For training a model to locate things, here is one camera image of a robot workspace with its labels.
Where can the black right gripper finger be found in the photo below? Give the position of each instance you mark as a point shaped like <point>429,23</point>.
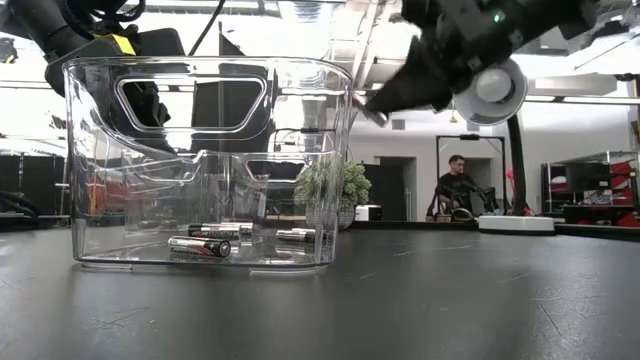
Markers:
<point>415,92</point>

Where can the white small box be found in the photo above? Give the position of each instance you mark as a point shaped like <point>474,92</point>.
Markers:
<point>367,213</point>

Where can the person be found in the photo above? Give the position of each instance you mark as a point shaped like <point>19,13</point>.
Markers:
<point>455,187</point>

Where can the black standing partition panel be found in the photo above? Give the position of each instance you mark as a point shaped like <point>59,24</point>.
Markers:
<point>232,45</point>

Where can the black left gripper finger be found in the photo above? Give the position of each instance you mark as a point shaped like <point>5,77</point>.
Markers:
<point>147,107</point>

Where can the green artificial potted plant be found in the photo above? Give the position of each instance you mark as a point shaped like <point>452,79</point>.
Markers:
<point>357,187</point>

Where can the silver black AAA battery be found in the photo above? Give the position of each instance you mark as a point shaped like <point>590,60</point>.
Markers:
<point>295,235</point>
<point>375,116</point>
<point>200,246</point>
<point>212,232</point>
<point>245,227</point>

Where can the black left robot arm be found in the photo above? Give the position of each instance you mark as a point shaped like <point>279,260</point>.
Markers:
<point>35,20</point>

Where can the clear plastic bin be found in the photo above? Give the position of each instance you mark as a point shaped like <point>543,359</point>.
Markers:
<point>275,157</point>
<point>90,200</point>

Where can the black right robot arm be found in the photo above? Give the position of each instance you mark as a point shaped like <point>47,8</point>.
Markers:
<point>575,20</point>

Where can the black rectangular frame stand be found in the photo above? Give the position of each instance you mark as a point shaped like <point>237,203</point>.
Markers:
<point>470,136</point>

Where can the white desk lamp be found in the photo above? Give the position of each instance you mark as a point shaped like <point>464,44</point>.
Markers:
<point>515,223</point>

